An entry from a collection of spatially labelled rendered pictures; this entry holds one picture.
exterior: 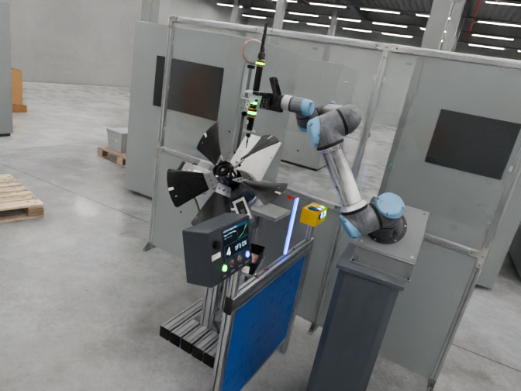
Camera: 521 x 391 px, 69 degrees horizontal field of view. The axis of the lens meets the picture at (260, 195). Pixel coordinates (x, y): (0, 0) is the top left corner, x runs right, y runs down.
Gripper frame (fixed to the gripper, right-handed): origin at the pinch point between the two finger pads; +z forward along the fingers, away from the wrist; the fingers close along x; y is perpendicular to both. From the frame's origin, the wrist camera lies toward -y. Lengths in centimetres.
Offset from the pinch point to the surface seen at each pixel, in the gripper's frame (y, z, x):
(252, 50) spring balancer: -23, 37, 56
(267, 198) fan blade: 50, -25, -9
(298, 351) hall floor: 166, -47, 40
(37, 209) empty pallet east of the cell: 156, 242, 35
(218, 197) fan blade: 58, 3, -11
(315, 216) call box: 61, -43, 21
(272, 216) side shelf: 80, -7, 44
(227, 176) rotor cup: 46.0, 1.6, -7.2
